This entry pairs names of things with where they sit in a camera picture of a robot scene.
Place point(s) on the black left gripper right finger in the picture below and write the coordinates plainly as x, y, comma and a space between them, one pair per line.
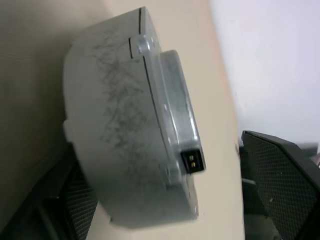
282, 190

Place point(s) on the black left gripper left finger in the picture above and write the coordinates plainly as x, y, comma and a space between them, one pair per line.
50, 220

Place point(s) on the motor stator housing copper windings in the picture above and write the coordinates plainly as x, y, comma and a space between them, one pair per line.
107, 112

